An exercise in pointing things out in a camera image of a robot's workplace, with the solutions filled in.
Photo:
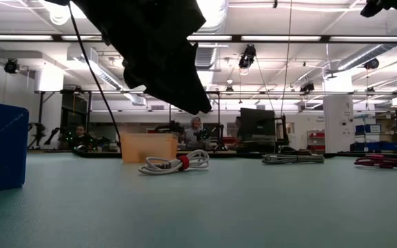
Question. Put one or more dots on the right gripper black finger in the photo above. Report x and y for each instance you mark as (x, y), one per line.
(374, 7)

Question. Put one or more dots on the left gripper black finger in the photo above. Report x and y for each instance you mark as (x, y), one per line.
(171, 82)

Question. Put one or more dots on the person in grey hood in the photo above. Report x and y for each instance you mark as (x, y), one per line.
(194, 132)

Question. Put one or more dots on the orange translucent plastic bin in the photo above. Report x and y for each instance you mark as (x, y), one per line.
(143, 146)

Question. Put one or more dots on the black monitor on stand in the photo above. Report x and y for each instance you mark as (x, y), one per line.
(257, 122)

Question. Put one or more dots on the green table mat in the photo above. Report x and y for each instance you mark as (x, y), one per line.
(198, 206)

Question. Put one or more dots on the shelf with red bins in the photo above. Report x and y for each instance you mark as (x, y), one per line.
(316, 139)

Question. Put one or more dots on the black ceiling-hung camera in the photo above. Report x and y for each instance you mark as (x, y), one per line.
(371, 63)
(247, 56)
(307, 87)
(11, 65)

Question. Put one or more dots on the black background workstation frame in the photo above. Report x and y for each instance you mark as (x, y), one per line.
(41, 103)

